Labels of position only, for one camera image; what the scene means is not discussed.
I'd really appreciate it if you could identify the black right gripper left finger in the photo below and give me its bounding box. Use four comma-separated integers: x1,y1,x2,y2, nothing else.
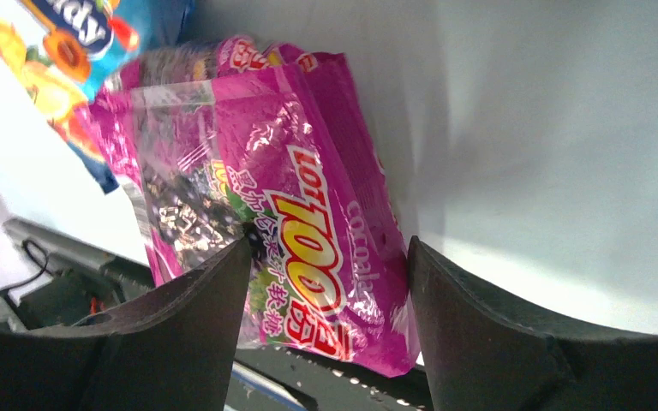
0,239,251,410

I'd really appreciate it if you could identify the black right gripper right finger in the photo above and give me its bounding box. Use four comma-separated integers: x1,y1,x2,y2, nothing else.
409,237,658,410

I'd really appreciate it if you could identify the magenta grape candy bag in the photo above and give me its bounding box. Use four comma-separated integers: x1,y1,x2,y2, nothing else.
81,35,420,377

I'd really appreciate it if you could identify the blue fruit candy bag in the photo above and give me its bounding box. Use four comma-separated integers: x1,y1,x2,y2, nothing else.
0,0,194,194

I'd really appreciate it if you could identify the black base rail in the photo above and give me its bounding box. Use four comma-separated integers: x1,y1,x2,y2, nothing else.
0,219,432,410

